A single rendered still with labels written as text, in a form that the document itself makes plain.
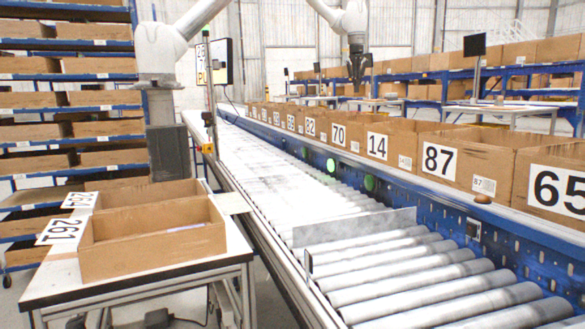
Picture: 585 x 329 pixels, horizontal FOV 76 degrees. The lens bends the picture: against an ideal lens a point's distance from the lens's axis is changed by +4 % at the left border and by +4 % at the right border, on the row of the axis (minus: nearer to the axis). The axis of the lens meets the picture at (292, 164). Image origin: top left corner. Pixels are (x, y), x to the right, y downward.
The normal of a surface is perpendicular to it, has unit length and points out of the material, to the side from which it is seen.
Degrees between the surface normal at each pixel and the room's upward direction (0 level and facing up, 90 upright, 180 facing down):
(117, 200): 89
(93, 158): 90
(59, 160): 90
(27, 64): 91
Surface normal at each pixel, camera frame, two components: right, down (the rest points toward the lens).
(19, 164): 0.35, 0.21
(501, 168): -0.94, 0.11
